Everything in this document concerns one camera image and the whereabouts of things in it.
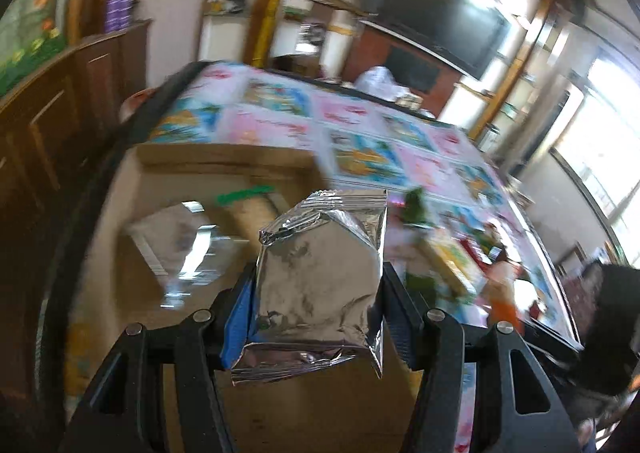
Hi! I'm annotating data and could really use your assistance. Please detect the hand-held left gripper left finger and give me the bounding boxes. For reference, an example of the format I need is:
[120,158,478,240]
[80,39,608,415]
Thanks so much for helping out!
[60,273,258,453]

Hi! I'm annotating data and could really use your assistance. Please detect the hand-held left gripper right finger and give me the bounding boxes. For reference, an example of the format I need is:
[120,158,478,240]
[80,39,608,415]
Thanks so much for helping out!
[382,265,581,453]

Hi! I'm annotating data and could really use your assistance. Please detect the silver foil snack packet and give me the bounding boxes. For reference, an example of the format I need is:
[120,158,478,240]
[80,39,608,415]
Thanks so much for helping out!
[125,203,236,309]
[231,189,388,388]

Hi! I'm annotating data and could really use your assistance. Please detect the cardboard box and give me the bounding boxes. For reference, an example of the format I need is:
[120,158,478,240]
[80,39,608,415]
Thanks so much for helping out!
[67,143,426,453]

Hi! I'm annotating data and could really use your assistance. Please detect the green yellow snack packet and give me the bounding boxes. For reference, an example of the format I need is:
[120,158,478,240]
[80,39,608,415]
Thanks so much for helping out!
[415,233,476,304]

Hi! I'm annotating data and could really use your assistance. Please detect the oat bar packet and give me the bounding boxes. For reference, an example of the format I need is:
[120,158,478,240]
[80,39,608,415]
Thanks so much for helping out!
[205,185,291,244]

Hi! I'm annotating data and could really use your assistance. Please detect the orange white snack packet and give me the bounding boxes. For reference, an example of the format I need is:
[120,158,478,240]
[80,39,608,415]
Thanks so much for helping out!
[482,260,531,334]

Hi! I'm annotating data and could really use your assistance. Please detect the green crinkled snack packet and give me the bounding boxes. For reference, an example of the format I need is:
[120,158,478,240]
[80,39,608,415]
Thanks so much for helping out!
[400,188,433,230]

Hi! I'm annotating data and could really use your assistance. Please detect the window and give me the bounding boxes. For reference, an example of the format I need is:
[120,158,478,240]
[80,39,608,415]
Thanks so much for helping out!
[550,53,640,259]

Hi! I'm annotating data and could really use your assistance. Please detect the standing air conditioner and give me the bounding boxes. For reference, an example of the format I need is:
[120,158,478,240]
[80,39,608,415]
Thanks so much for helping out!
[540,88,572,156]

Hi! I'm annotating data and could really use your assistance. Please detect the white plastic bag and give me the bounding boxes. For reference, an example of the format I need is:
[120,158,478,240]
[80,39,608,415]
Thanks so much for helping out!
[355,65,401,101]

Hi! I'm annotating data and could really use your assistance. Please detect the wooden cabinet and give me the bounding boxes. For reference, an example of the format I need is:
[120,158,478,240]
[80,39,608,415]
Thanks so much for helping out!
[0,20,153,254]

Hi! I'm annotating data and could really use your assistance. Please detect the carved back wooden chair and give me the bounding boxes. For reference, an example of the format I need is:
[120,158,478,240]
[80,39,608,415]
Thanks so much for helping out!
[270,0,373,78]

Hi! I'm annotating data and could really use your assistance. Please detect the black television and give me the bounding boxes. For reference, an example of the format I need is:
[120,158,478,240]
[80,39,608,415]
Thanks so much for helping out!
[372,0,511,81]

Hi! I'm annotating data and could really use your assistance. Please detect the wooden television wall panel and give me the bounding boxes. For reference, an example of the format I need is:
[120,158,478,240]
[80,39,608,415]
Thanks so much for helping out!
[345,18,458,116]

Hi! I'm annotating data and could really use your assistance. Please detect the flower wall mural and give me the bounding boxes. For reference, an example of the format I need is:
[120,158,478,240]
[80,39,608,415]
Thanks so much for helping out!
[0,0,76,94]

